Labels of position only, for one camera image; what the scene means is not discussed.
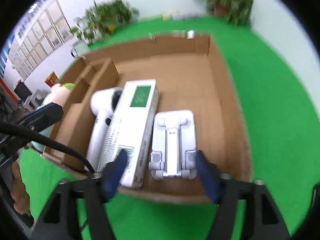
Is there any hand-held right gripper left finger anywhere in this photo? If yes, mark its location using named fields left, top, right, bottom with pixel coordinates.
left=31, top=150, right=129, bottom=240

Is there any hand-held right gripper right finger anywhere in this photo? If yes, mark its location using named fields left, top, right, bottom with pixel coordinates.
left=195, top=150, right=290, bottom=240

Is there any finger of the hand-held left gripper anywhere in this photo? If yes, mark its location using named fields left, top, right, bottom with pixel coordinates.
left=15, top=102, right=64, bottom=134

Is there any pink and blue plush toy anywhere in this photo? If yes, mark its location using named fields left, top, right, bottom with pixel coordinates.
left=31, top=82, right=75, bottom=155

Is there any white and green carton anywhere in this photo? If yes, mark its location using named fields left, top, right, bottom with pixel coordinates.
left=96, top=79, right=160, bottom=189

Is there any white hair dryer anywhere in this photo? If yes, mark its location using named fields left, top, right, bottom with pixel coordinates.
left=86, top=87, right=124, bottom=170

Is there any white folding phone stand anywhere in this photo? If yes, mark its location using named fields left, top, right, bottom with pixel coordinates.
left=148, top=109, right=200, bottom=180

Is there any cardboard box with partitions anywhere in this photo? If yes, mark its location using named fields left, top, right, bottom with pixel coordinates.
left=44, top=34, right=252, bottom=204

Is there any person's left forearm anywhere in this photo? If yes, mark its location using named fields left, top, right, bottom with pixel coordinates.
left=11, top=164, right=32, bottom=215

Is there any white side table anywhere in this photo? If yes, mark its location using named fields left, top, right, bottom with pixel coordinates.
left=24, top=89, right=48, bottom=110

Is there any black monitor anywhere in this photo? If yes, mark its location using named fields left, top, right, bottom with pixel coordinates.
left=14, top=82, right=32, bottom=103

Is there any green table cloth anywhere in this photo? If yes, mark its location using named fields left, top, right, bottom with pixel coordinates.
left=19, top=15, right=318, bottom=240

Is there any potted plant in white pot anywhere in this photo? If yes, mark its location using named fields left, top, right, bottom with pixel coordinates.
left=69, top=0, right=139, bottom=58

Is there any row of small boxes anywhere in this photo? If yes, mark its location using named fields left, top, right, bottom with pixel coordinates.
left=161, top=10, right=199, bottom=22

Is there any potted plant in brown pot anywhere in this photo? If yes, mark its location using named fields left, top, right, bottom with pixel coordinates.
left=192, top=0, right=254, bottom=28

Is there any black cable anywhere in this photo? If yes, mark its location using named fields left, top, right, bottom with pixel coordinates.
left=0, top=122, right=97, bottom=173

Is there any row of wall posters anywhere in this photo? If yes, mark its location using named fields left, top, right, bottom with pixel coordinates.
left=0, top=0, right=72, bottom=80

